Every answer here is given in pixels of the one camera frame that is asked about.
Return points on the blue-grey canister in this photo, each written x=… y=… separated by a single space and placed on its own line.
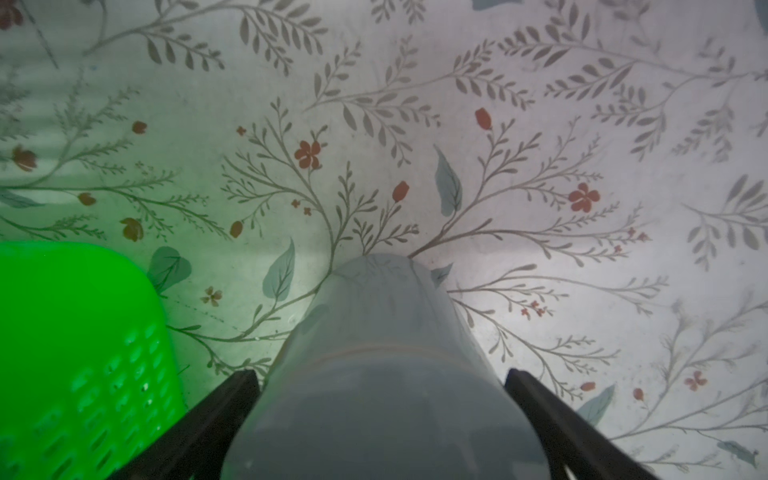
x=381 y=379

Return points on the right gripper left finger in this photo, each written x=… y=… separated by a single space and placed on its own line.
x=195 y=447

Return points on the green plastic basket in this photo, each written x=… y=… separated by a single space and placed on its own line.
x=88 y=375

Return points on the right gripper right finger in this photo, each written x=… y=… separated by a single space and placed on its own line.
x=571 y=444

